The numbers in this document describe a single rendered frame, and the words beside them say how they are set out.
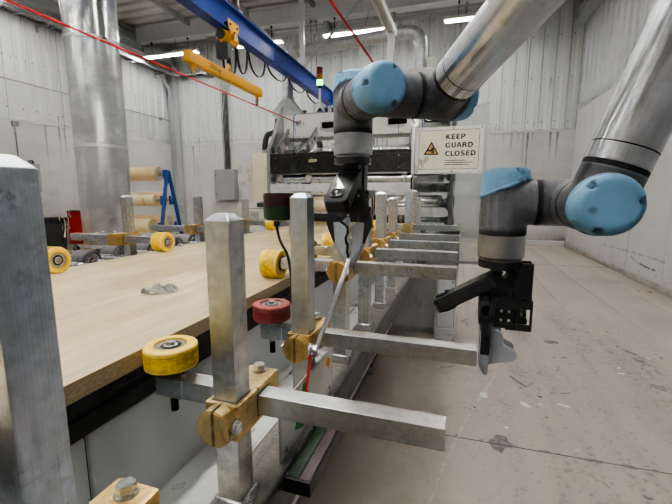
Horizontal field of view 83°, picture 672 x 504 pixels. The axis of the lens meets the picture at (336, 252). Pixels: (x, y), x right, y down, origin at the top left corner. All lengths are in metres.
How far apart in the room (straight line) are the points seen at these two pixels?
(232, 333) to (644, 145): 0.54
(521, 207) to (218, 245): 0.46
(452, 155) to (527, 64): 6.86
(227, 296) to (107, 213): 4.02
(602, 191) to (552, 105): 9.06
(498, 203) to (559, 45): 9.27
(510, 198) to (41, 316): 0.61
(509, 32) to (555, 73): 9.15
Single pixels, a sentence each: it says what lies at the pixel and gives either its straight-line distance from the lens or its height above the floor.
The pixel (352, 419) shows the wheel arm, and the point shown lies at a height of 0.85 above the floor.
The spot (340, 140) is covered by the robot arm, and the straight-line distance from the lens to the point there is 0.74.
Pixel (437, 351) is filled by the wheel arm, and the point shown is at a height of 0.85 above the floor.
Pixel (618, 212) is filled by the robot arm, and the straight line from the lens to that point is 0.55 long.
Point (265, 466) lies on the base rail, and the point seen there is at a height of 0.70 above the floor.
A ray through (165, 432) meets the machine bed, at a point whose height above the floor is 0.71.
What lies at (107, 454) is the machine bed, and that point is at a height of 0.75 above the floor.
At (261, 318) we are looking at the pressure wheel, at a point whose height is 0.89.
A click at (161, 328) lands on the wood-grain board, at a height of 0.90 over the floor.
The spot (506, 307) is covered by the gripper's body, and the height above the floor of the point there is 0.95.
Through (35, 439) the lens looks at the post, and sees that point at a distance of 0.36.
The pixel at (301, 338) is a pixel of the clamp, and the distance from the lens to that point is 0.74.
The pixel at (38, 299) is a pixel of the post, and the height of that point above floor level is 1.07.
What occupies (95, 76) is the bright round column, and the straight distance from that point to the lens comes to 4.62.
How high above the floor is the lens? 1.14
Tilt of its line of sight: 9 degrees down
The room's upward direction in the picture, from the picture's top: straight up
